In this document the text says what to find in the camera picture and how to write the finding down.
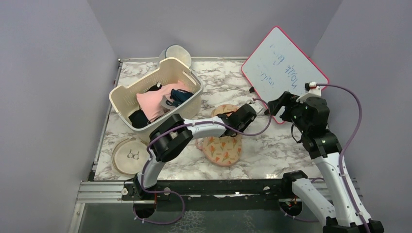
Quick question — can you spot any pink garment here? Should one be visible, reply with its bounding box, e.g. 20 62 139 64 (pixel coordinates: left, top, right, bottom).
136 81 189 123

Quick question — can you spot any cream plastic laundry basket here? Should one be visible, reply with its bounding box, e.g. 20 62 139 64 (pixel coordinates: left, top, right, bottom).
109 58 204 133

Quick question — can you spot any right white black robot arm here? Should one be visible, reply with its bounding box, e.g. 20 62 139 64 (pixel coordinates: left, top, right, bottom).
265 91 384 233

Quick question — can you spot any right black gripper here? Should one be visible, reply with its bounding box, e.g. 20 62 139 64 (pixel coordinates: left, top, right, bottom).
269 91 309 133

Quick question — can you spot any dark blue bra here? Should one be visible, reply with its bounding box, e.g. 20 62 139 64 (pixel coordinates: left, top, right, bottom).
165 89 194 107

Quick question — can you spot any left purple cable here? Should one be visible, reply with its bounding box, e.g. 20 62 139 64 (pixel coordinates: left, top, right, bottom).
132 98 274 225

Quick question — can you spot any pink framed whiteboard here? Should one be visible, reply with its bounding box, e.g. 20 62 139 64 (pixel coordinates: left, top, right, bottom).
241 26 329 102

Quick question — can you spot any black garment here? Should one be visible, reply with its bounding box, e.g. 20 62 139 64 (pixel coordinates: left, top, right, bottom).
128 109 149 129

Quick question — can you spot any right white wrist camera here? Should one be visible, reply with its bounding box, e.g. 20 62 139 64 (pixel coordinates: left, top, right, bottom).
296 82 322 103

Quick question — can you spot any round white mesh bag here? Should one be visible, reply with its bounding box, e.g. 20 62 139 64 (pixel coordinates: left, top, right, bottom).
157 44 192 67

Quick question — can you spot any floral orange laundry bag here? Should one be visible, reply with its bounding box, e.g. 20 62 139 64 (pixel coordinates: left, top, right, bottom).
195 103 242 168

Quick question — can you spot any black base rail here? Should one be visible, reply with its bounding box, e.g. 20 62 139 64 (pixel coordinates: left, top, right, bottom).
121 179 303 215

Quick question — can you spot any round beige bra wash bag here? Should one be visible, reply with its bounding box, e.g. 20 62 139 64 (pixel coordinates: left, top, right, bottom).
111 137 149 176

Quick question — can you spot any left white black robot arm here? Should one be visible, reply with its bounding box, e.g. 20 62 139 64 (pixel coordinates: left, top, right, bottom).
134 104 257 200

